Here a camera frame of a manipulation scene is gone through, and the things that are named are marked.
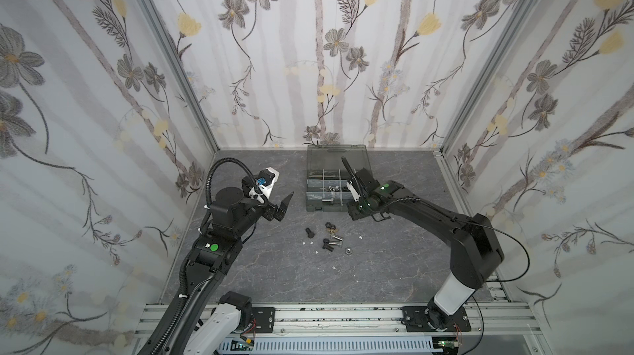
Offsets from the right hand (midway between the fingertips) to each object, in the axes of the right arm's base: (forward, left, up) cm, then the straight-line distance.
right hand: (355, 206), depth 87 cm
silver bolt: (+9, +8, -11) cm, 16 cm away
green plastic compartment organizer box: (+20, +10, -12) cm, 26 cm away
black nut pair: (-2, +9, -13) cm, 16 cm away
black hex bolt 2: (-11, +10, -10) cm, 18 cm away
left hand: (-4, +25, +20) cm, 32 cm away
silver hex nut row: (-13, +2, -11) cm, 17 cm away
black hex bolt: (-6, +16, -12) cm, 21 cm away
